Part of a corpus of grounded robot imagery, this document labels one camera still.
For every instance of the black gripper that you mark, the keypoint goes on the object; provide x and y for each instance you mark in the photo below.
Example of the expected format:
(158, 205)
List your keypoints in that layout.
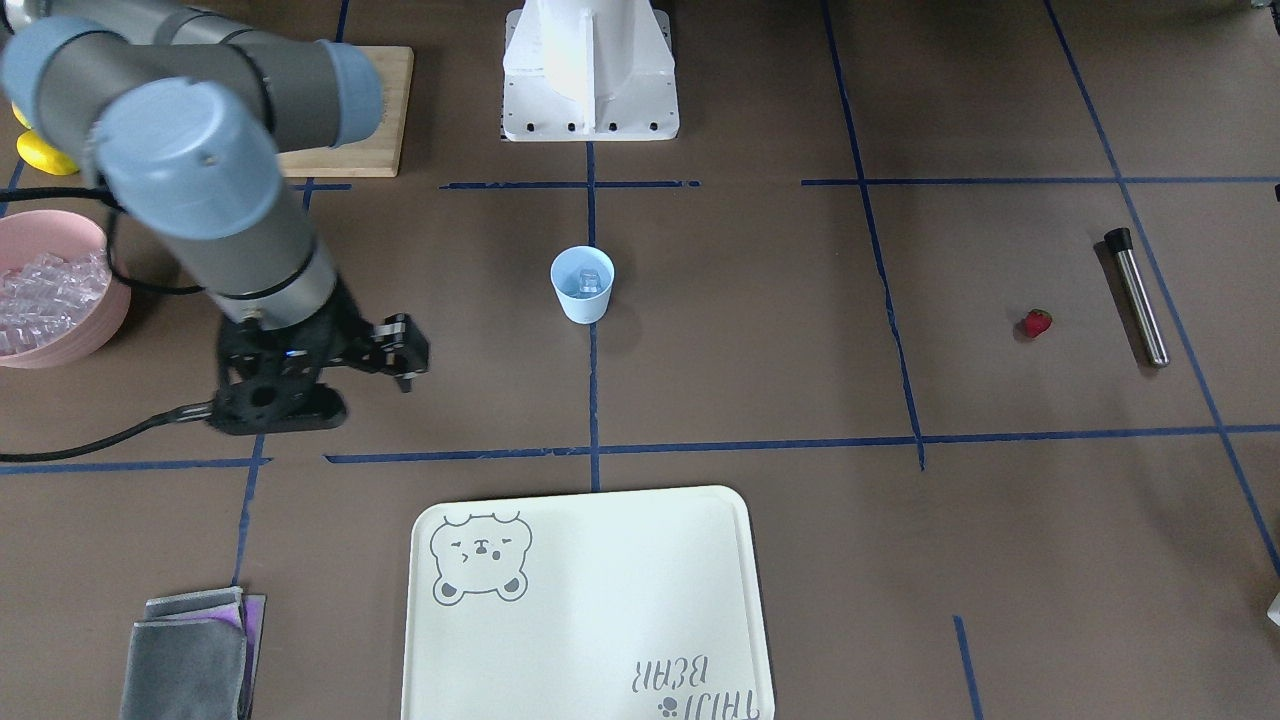
(347, 334)

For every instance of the light blue plastic cup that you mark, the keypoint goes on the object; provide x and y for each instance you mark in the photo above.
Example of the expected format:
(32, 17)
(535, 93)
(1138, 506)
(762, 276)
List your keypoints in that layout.
(582, 311)

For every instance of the ice cube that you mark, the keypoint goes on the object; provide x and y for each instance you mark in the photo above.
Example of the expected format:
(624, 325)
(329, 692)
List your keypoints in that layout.
(587, 282)

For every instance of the steel muddler black tip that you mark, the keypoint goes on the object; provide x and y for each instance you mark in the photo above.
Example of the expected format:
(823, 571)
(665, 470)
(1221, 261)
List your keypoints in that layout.
(1119, 242)

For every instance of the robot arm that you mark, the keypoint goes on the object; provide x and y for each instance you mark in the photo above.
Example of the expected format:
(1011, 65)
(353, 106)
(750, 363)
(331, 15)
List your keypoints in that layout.
(186, 138)

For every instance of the clear ice cubes pile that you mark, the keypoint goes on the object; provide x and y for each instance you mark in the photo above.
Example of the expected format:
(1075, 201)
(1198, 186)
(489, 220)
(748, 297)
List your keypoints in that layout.
(48, 297)

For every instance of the pink bowl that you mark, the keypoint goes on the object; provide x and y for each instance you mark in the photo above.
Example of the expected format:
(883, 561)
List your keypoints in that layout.
(29, 233)

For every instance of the grey folded cloth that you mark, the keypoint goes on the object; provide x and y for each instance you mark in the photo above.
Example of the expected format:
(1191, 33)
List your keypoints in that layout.
(195, 655)

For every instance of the yellow lemon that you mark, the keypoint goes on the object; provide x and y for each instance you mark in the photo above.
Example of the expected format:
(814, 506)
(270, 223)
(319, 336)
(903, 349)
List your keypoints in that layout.
(18, 115)
(39, 154)

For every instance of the cream bear tray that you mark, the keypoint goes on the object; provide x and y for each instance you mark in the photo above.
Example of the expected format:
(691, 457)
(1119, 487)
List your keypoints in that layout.
(616, 605)

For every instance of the red strawberry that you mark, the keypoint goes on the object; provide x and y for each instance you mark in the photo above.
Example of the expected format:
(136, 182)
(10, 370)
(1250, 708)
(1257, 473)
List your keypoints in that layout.
(1035, 323)

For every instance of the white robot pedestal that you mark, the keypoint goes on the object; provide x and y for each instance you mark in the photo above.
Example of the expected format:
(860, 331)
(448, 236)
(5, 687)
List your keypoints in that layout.
(589, 71)

